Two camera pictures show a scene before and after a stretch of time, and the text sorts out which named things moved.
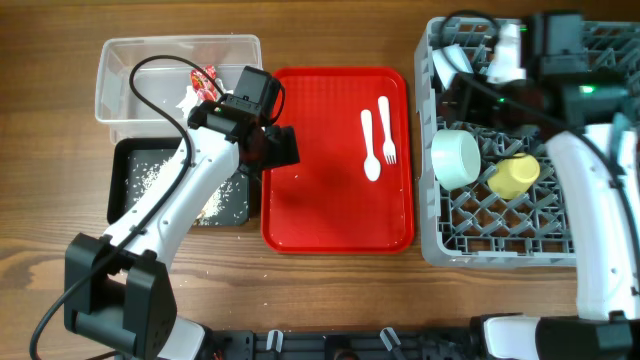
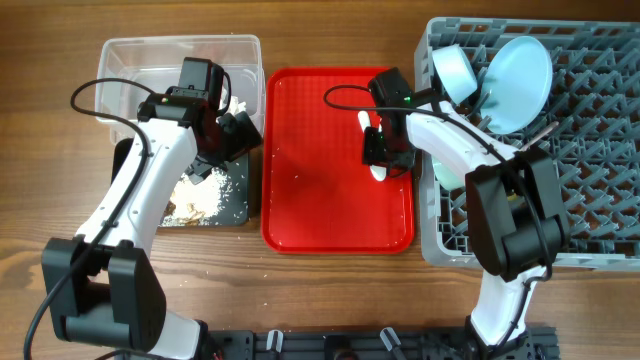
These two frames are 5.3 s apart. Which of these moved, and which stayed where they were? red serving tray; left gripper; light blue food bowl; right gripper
Moved: right gripper; left gripper
Stayed: light blue food bowl; red serving tray
